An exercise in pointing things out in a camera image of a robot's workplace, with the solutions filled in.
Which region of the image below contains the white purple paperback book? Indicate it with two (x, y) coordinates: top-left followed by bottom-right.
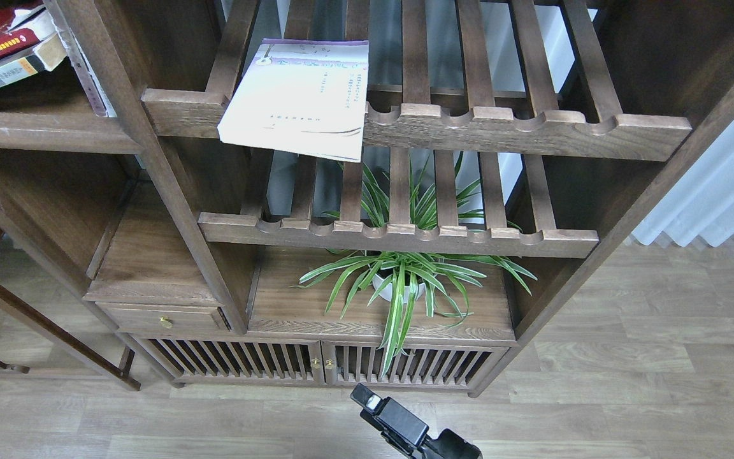
(217, 38), (369, 162)

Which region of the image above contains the thin upright book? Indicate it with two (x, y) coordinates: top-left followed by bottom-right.
(43, 1), (117, 117)

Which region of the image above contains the dark wooden side furniture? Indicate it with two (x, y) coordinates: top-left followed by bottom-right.
(0, 191), (142, 391)

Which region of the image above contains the small wooden drawer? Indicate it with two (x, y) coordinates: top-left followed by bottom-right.
(96, 302), (228, 332)

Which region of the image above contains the dark wooden bookshelf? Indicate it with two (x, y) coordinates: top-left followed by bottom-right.
(0, 1), (734, 397)

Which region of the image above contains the black green cover book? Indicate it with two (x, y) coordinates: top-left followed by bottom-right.
(0, 34), (67, 88)

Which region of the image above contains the right slatted cabinet door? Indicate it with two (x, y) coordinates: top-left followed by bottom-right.
(322, 342), (508, 391)

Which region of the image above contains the slatted cabinet door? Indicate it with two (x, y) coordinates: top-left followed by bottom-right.
(140, 337), (326, 386)
(322, 342), (508, 391)

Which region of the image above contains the white curtain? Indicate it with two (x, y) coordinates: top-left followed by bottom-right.
(631, 121), (734, 247)

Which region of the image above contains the brass drawer knob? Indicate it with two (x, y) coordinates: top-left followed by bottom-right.
(159, 316), (174, 330)

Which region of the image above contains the green spider plant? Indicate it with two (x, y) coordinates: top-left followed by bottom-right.
(293, 153), (538, 371)

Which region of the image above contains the white plant pot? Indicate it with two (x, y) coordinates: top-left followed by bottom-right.
(372, 268), (426, 303)

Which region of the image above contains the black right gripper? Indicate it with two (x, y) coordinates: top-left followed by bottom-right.
(350, 383), (482, 458)

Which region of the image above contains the left slatted cabinet door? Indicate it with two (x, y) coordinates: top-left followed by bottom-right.
(140, 337), (326, 386)

